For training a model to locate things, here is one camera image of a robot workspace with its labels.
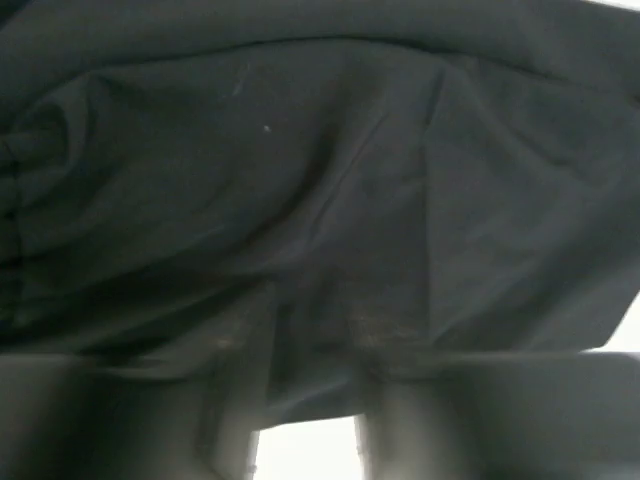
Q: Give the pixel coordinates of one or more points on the black trousers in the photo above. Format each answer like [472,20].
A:
[384,178]

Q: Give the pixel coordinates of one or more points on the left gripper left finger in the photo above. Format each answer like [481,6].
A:
[190,410]

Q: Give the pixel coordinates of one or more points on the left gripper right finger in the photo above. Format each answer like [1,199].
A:
[497,415]

